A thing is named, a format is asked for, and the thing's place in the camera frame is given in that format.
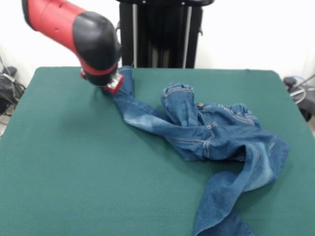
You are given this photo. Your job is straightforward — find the dark green table cloth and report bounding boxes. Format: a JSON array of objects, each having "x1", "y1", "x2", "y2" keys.
[{"x1": 0, "y1": 66, "x2": 315, "y2": 236}]

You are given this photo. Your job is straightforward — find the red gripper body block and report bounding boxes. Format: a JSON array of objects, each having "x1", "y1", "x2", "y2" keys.
[{"x1": 102, "y1": 73, "x2": 125, "y2": 95}]

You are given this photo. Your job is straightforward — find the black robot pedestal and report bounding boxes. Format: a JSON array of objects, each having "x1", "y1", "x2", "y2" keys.
[{"x1": 115, "y1": 0, "x2": 215, "y2": 69}]

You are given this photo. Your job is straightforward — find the grey chair base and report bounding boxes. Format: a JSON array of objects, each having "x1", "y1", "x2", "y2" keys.
[{"x1": 283, "y1": 75, "x2": 315, "y2": 122}]

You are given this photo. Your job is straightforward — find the blue denim jeans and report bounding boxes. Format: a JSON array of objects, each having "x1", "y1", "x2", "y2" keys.
[{"x1": 112, "y1": 66, "x2": 290, "y2": 236}]

